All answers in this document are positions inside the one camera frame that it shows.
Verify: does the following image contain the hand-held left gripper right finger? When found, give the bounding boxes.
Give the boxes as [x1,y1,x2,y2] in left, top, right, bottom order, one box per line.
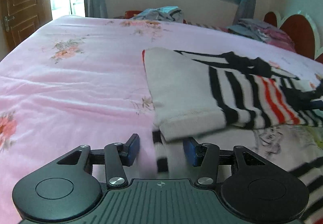
[183,137,268,188]

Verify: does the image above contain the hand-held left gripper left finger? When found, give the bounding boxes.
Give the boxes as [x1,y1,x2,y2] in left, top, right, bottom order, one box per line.
[56,134,140,189]

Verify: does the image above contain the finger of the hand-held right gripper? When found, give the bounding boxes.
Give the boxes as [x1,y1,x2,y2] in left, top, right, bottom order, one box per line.
[290,88,323,111]

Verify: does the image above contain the black white red striped sweater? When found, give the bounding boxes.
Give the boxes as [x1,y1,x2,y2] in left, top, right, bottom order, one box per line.
[141,47,323,224]

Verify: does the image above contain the pile of pink clothes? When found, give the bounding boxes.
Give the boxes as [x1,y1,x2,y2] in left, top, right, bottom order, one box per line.
[227,18,296,51]

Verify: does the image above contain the pile of grey blue clothes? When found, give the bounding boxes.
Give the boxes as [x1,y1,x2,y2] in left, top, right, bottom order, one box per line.
[136,6,185,23]

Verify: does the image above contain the white patterned bed sheet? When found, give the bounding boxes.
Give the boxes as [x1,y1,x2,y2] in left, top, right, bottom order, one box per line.
[227,124,323,171]

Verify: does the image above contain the red white scalloped headboard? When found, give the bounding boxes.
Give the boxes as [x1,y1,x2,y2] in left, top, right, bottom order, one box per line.
[263,10,323,63]

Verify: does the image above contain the pink floral blanket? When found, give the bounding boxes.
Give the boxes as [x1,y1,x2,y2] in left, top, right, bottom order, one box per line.
[0,15,323,224]

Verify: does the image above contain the striped cloth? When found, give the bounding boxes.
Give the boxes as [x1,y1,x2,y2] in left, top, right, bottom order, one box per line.
[185,21,229,32]

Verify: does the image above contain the metal door handle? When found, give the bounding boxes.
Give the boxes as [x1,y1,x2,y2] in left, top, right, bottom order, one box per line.
[3,16,15,32]

